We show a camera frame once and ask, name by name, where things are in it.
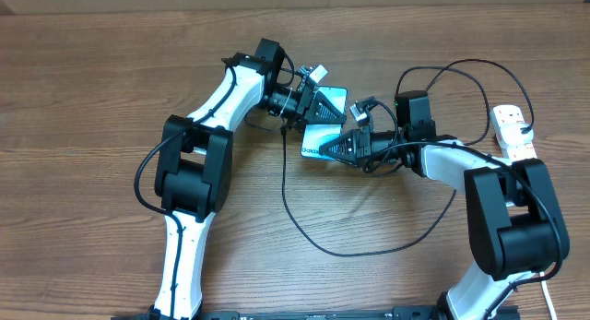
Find black charger cable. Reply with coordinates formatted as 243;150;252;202
243;58;536;258

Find white power strip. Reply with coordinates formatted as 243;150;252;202
490;104;537;161

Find Galaxy smartphone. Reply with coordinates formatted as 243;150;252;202
301;87;348;161

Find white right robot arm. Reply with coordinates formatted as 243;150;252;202
319;90;570;319

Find white power strip cord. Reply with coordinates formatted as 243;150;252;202
539;279;559;320

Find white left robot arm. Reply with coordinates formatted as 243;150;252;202
139;39;348;319

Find white charger adapter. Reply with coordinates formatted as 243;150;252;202
496;123;534;148

